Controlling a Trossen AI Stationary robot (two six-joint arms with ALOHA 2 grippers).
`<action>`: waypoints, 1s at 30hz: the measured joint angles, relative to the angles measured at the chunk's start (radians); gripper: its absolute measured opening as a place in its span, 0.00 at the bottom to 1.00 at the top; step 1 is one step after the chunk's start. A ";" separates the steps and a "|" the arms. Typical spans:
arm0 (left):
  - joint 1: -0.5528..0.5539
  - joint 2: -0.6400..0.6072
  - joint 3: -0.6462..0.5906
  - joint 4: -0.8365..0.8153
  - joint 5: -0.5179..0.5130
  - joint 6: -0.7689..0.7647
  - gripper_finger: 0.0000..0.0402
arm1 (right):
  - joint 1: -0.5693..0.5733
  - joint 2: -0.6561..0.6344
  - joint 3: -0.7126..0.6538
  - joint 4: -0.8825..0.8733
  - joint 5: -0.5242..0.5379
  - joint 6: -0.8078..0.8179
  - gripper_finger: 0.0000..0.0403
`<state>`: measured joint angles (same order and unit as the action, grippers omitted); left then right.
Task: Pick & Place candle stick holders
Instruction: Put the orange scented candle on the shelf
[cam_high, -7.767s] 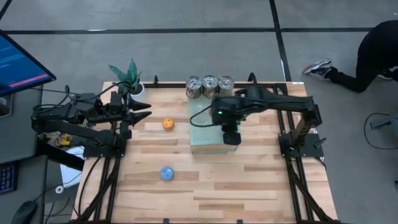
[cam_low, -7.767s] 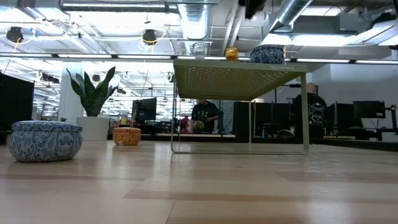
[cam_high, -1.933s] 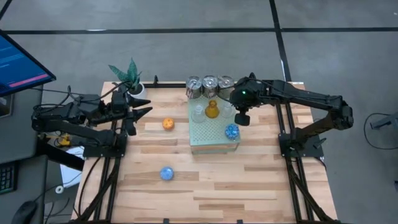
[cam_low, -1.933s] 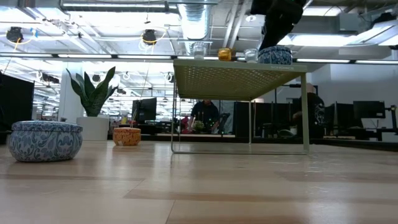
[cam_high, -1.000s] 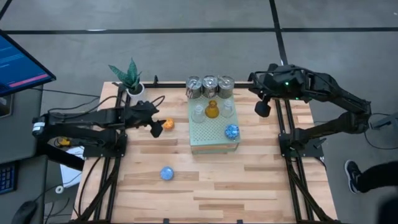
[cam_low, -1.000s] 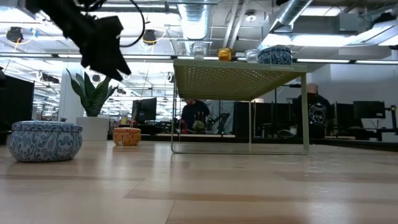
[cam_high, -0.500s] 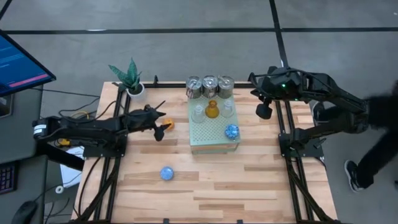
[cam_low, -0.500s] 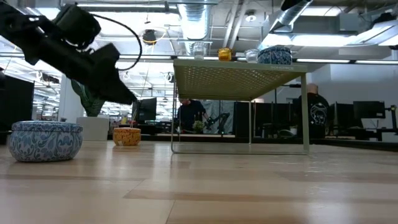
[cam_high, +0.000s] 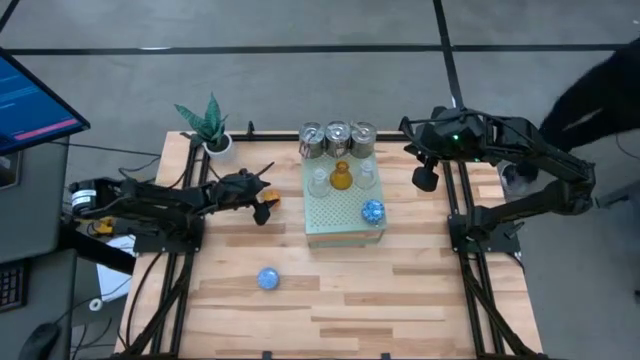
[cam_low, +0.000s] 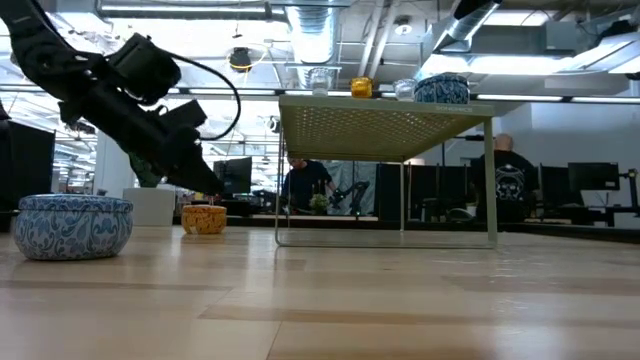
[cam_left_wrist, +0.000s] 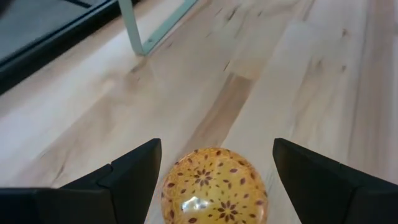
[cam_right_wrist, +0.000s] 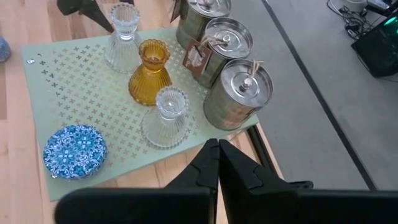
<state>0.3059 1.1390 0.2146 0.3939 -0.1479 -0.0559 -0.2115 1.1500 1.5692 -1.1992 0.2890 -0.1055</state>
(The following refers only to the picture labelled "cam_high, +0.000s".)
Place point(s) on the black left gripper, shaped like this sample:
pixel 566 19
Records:
pixel 240 187

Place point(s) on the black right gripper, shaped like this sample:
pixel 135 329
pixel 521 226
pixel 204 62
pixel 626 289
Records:
pixel 435 137

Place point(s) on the metal candle can with tag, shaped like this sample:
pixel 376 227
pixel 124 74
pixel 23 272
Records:
pixel 338 135
pixel 363 137
pixel 312 137

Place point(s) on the clear glass candle holder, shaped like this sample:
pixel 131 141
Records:
pixel 318 185
pixel 366 177

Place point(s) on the amber glass candle holder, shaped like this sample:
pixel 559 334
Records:
pixel 341 179

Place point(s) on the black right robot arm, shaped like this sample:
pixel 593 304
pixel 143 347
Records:
pixel 530 145

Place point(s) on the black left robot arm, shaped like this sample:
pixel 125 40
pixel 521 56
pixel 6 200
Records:
pixel 150 200

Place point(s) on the yellow patterned candle tin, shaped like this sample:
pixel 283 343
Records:
pixel 274 197

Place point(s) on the black table clamp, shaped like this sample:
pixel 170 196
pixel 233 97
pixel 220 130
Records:
pixel 251 130

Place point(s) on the potted snake plant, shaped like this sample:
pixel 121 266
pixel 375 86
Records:
pixel 217 145

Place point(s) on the green perforated metal shelf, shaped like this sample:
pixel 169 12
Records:
pixel 340 212

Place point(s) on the white paper sheet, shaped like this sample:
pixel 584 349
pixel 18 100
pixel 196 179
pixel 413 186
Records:
pixel 112 275

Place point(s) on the person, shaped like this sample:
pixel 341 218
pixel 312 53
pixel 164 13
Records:
pixel 600 95

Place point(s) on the white tape roll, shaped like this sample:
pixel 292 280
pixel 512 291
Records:
pixel 95 304

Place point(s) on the grey side desk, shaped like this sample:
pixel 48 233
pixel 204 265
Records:
pixel 30 225

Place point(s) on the black computer monitor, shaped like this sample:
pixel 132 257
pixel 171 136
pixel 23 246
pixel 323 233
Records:
pixel 30 110

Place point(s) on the black keyboard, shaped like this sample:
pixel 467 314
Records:
pixel 11 287

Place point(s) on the black computer mouse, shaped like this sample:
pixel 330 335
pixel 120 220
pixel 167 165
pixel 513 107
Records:
pixel 40 342

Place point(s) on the black table frame rail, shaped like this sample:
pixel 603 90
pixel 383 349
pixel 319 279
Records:
pixel 172 300
pixel 480 300
pixel 275 136

